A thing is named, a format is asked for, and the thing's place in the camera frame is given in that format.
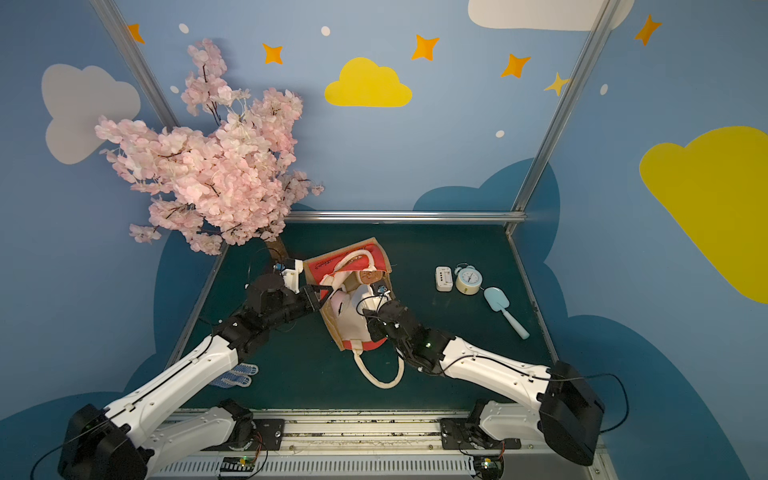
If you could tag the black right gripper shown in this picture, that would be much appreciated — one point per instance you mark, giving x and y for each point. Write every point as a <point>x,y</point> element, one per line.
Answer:
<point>377,316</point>

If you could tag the orange cartoon alarm clock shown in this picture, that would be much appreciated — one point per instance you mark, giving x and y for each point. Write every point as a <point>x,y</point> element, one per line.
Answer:
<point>369,277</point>

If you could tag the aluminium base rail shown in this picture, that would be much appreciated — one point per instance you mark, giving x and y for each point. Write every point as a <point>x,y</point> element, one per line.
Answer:
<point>378,444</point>

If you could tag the light blue plastic spoon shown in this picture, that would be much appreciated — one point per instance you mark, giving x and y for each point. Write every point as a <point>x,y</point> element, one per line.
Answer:
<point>498,302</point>

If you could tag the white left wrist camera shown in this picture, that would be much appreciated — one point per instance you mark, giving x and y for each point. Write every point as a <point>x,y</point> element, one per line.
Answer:
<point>290,271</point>

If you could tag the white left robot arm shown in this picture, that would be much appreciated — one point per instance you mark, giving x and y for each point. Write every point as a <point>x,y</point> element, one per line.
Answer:
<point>128,440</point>

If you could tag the pink cherry blossom tree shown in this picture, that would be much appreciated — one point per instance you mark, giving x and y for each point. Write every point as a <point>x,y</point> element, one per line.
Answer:
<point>226,187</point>

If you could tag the red burlap canvas bag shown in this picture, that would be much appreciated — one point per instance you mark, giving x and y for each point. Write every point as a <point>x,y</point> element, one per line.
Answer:
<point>339,269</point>

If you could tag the pink round alarm clock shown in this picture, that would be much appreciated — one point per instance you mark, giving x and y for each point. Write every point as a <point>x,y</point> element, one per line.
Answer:
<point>338,302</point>

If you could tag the blue twin-bell alarm clock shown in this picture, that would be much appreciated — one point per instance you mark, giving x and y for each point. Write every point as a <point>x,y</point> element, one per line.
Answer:
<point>468,279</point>

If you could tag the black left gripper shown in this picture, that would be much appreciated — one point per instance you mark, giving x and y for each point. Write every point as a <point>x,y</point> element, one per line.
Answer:
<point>308,298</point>

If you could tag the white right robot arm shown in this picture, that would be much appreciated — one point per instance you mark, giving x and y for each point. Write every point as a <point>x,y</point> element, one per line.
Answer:
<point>560,405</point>

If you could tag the blue dotted work glove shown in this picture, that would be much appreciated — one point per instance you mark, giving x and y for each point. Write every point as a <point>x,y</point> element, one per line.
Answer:
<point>240,376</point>

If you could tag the white rectangular alarm clock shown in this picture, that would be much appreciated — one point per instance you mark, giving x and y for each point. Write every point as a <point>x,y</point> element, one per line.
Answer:
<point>443,279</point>

